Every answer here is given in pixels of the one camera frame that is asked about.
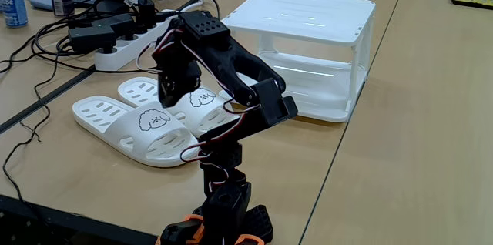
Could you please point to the white slipper with dog print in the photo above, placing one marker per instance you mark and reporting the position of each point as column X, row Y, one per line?
column 144, row 91
column 127, row 133

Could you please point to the white plastic shoe rack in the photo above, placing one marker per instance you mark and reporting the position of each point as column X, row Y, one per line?
column 319, row 94

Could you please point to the white power strip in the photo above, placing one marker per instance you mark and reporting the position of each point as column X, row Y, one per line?
column 127, row 50

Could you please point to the black plug charger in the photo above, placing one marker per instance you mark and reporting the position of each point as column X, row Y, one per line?
column 146, row 14

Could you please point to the black adapter with green light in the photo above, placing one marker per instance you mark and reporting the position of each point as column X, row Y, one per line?
column 115, row 23

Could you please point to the black power adapter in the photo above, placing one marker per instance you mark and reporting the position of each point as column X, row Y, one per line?
column 90, row 37

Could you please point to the grey computer mouse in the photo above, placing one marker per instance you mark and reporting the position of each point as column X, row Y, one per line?
column 40, row 2

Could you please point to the blue drink can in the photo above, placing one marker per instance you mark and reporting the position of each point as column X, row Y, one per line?
column 14, row 6

